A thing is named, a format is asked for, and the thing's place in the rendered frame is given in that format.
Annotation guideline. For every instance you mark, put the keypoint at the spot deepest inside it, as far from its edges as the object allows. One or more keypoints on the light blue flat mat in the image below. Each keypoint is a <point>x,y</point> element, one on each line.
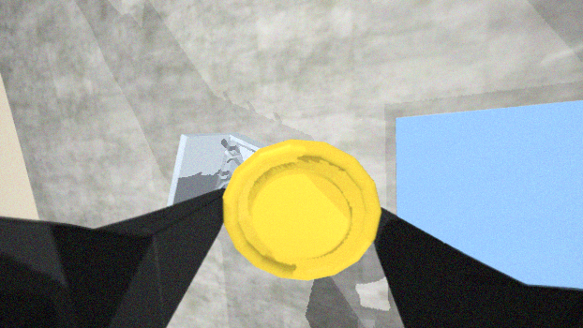
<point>504,186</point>

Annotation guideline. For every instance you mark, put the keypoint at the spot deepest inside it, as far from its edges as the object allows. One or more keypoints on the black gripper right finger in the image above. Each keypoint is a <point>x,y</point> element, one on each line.
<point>436,285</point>

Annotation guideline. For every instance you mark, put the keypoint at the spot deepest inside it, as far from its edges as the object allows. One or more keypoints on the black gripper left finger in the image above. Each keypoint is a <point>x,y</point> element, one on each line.
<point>129,274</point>

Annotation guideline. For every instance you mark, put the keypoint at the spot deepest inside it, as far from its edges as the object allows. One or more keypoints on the yellow round plate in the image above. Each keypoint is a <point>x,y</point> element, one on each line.
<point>301,209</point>

